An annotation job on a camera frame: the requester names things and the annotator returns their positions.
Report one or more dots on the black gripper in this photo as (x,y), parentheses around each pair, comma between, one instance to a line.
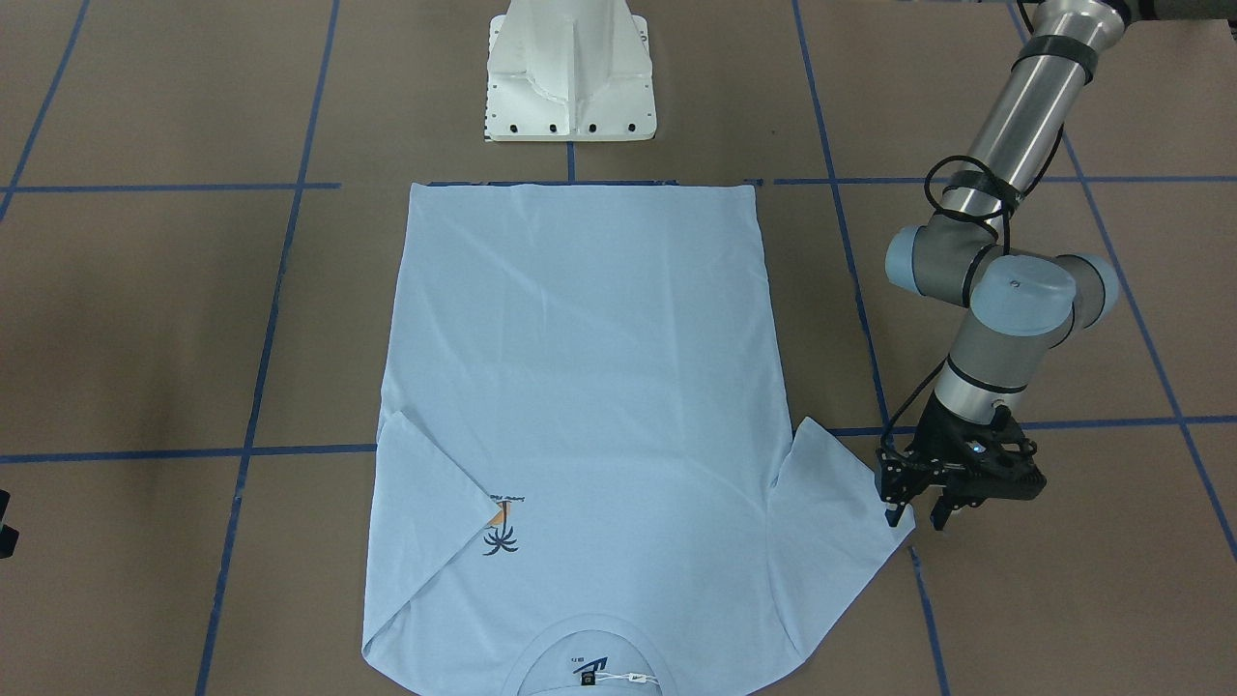
(935,434)

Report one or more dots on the light blue t-shirt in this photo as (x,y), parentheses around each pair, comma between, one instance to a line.
(587,478)

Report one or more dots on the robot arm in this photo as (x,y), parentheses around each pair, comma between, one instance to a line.
(1018,304)

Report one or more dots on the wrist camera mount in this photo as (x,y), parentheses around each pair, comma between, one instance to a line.
(1002,461)

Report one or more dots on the white camera pedestal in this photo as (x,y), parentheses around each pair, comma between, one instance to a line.
(560,71)

